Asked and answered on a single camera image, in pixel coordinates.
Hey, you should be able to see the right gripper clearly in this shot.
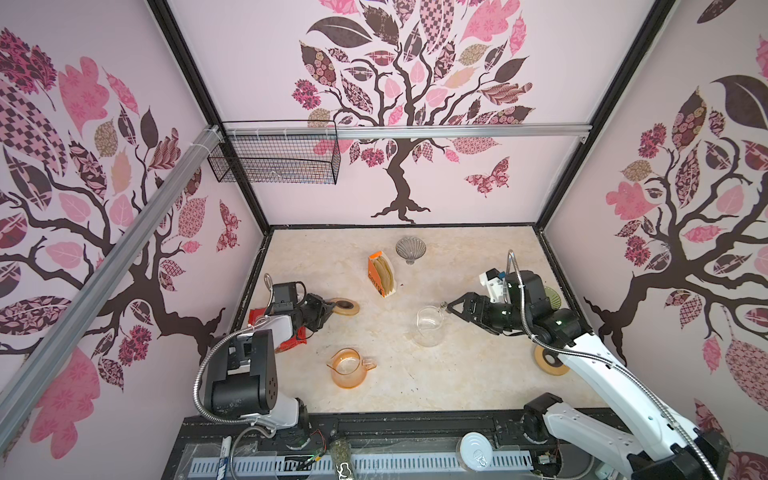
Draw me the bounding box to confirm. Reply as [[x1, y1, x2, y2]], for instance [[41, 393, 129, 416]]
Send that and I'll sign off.
[[445, 293, 527, 332]]

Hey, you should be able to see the clear glass carafe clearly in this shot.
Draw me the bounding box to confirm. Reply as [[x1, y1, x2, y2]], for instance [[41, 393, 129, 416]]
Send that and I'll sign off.
[[414, 306, 446, 347]]

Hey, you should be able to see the green glass dripper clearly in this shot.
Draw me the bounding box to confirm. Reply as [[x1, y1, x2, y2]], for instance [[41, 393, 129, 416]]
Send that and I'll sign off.
[[544, 286, 562, 310]]

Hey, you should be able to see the red snack packet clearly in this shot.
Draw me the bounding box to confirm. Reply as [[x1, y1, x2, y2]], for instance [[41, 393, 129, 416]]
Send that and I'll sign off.
[[247, 309, 309, 353]]

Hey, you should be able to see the orange glass pitcher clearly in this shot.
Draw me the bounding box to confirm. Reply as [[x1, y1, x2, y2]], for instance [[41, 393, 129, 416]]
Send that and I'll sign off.
[[326, 348, 377, 389]]

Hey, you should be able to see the white paper cup lid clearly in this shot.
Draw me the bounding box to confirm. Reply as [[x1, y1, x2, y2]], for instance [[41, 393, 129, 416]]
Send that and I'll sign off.
[[457, 432, 493, 472]]

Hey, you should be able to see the white marker pen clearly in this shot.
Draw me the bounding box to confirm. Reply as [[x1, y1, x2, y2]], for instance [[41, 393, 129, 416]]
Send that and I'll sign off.
[[215, 436, 232, 480]]

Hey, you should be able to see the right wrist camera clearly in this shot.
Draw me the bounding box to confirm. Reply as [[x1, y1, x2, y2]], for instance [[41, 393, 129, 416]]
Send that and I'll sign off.
[[479, 268, 506, 303]]

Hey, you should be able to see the black wire basket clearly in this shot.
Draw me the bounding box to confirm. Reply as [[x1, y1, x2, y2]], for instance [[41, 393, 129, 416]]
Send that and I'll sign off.
[[208, 120, 341, 185]]

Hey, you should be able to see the white cable duct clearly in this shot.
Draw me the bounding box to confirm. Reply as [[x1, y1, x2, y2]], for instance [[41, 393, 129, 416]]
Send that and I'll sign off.
[[187, 451, 535, 480]]

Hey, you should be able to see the back aluminium rail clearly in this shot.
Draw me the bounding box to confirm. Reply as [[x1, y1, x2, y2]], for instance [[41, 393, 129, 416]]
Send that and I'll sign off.
[[225, 123, 592, 140]]

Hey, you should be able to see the aluminium rail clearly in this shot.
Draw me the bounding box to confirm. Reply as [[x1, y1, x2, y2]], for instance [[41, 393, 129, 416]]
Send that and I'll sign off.
[[1, 125, 222, 448], [225, 123, 592, 140]]

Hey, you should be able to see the left aluminium rail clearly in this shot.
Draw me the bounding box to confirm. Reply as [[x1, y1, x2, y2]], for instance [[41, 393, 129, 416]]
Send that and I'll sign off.
[[1, 125, 222, 448]]

